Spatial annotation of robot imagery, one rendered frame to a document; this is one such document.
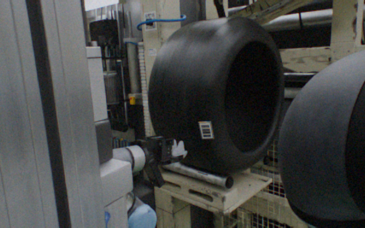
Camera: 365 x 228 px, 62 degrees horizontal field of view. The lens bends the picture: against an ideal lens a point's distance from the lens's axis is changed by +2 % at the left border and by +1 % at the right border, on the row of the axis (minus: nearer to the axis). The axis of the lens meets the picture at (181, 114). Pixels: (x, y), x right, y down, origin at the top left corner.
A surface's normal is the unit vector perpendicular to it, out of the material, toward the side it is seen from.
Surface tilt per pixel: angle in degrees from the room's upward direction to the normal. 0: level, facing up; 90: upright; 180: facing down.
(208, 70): 72
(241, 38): 80
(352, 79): 48
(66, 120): 90
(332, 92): 54
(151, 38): 90
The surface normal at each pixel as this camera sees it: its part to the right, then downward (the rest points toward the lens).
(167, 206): -0.68, 0.18
